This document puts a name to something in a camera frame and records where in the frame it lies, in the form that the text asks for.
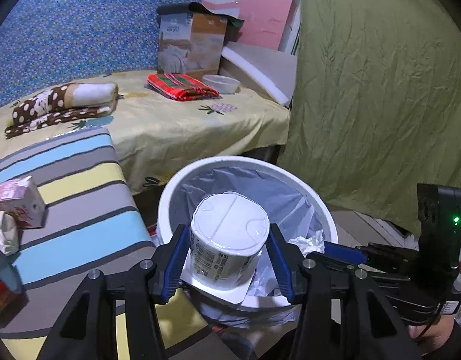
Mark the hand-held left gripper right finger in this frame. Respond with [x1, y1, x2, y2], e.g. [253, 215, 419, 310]
[266, 223, 422, 360]

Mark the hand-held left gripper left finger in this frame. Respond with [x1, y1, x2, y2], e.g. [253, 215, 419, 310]
[36, 225, 191, 360]

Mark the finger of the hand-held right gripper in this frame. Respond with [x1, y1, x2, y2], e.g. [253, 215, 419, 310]
[322, 241, 418, 276]

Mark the white plastic cup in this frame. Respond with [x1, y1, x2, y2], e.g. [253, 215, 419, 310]
[180, 191, 270, 304]

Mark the white round trash bin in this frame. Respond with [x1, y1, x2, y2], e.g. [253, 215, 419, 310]
[155, 155, 338, 323]

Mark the person's right hand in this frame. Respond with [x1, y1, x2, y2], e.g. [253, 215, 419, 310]
[407, 313, 456, 357]

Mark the crumpled white tissue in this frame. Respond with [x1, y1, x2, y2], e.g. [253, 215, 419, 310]
[288, 229, 325, 257]

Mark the clear plastic bin liner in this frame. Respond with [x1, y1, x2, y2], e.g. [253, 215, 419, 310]
[172, 167, 327, 297]

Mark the striped cloth cover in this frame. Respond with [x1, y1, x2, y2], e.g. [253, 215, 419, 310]
[0, 127, 216, 360]

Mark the yellow bed sheet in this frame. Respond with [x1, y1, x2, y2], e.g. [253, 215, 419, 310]
[0, 69, 291, 196]

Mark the green curtain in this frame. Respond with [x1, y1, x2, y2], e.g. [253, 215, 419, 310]
[277, 0, 461, 235]

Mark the pink milk carton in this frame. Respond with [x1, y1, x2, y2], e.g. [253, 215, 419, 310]
[0, 175, 47, 230]

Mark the red container with blue lid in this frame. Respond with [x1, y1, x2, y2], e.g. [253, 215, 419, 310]
[0, 249, 25, 321]

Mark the crumpled paper wrapper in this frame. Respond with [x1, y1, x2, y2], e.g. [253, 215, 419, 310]
[0, 210, 21, 256]

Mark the red plaid cloth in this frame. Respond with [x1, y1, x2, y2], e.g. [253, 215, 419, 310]
[146, 73, 221, 103]

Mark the white plastic container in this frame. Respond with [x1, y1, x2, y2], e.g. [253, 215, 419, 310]
[202, 75, 240, 94]

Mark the white foam board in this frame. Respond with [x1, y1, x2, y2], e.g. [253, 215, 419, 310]
[219, 43, 299, 107]

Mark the brown polka dot blanket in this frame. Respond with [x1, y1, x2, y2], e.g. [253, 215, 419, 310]
[5, 82, 120, 139]

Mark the printed cardboard box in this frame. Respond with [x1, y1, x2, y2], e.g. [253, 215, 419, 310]
[156, 11, 229, 76]

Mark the blue floral mattress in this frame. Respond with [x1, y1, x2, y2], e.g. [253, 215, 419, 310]
[0, 0, 206, 113]

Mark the white wooden frame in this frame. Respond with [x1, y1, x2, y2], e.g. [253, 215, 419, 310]
[279, 0, 302, 58]

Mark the pink wall panel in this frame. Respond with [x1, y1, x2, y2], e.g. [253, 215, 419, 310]
[202, 0, 295, 51]

